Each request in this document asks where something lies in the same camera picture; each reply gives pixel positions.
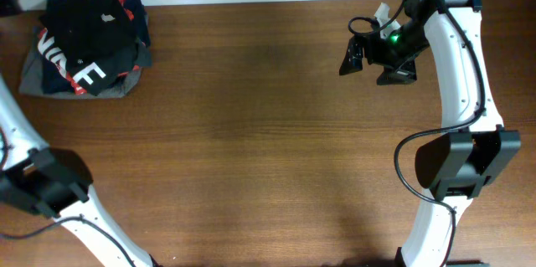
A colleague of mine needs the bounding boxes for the black t-shirt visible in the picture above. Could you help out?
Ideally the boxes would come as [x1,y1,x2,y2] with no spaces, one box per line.
[39,0,137,62]

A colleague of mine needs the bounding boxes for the black Nike folded shirt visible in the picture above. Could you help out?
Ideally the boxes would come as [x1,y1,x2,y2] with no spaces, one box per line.
[37,29,152,98]

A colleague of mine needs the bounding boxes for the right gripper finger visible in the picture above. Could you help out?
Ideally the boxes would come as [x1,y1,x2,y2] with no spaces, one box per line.
[376,60,417,85]
[338,37,364,76]

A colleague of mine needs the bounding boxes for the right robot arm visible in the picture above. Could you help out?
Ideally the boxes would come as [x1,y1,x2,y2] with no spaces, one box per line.
[339,0,521,266]

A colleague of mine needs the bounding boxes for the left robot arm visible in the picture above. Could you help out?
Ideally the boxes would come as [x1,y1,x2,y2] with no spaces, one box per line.
[1,0,155,266]

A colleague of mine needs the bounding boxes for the grey folded shirt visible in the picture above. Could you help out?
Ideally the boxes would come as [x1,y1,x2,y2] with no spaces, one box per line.
[19,28,147,100]

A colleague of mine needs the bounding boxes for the red folded shirt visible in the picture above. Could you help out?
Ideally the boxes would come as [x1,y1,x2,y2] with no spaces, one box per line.
[36,0,147,95]

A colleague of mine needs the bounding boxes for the navy folded shirt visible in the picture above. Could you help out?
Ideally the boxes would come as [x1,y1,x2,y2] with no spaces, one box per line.
[41,0,152,95]

